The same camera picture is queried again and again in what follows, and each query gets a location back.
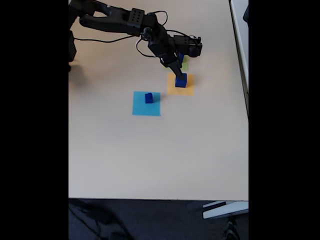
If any medium blue cube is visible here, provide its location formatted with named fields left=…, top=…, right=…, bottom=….
left=175, top=73, right=188, bottom=89

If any green paper square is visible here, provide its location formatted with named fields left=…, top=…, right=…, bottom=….
left=162, top=55, right=189, bottom=71

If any orange paper square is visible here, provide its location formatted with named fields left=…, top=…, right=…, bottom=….
left=166, top=71, right=195, bottom=97

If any light blue paper square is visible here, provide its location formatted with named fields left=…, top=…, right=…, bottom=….
left=132, top=90, right=161, bottom=117

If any white table foot bar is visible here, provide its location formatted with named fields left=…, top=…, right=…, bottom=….
left=202, top=200, right=249, bottom=220

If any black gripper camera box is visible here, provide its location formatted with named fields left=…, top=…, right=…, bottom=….
left=173, top=34, right=203, bottom=59

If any short looped wrist cable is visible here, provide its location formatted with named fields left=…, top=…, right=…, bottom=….
left=135, top=37, right=158, bottom=58

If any thick black floor cable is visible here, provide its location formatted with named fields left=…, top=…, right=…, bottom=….
left=68, top=199, right=131, bottom=240

